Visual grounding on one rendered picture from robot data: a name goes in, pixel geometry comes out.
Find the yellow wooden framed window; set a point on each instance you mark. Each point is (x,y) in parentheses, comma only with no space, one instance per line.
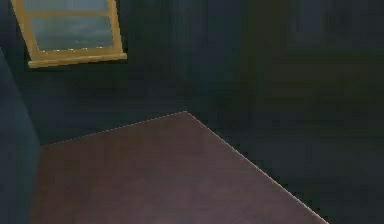
(71,33)

